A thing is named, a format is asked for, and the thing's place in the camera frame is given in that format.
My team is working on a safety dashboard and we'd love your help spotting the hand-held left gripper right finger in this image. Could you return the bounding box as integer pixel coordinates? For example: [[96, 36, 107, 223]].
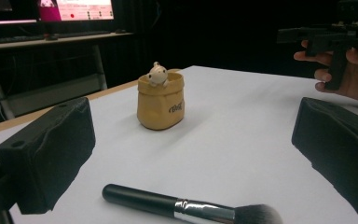
[[291, 96, 358, 217]]

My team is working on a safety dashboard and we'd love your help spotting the black makeup brush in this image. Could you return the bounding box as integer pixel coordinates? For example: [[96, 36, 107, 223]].
[[101, 183, 284, 224]]

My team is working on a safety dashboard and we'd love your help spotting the black keyboard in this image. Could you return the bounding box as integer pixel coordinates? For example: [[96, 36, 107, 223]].
[[0, 30, 112, 46]]

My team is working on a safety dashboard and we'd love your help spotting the wooden desk with metal legs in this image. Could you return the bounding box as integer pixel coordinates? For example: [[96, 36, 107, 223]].
[[0, 31, 134, 120]]

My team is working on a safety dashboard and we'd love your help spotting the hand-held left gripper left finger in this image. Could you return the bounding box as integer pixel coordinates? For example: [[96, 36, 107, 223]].
[[0, 96, 97, 216]]

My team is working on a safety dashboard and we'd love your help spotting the dark computer monitor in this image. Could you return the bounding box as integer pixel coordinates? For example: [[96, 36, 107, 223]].
[[0, 0, 39, 26]]

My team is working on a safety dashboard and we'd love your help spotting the yellow bag-shaped holder with figurine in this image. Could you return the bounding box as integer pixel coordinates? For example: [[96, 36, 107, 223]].
[[136, 61, 186, 132]]

